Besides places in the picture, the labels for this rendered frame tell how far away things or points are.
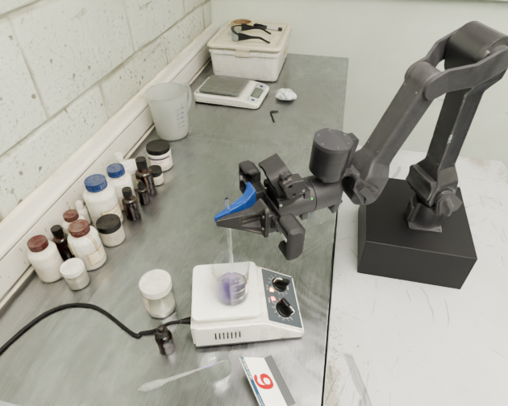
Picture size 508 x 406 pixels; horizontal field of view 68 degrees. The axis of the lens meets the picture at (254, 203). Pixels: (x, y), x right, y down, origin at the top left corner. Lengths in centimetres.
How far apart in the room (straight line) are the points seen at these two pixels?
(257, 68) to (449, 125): 110
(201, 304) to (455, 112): 51
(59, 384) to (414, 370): 61
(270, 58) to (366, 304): 111
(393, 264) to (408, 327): 13
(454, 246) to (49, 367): 78
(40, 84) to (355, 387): 88
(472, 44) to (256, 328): 54
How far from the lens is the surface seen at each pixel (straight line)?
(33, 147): 98
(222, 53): 167
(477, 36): 63
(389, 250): 81
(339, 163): 56
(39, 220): 95
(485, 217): 112
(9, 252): 90
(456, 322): 86
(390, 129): 61
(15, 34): 95
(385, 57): 201
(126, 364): 76
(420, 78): 59
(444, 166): 74
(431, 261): 84
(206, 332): 69
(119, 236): 93
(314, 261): 87
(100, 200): 93
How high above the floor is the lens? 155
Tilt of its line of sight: 40 degrees down
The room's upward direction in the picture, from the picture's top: straight up
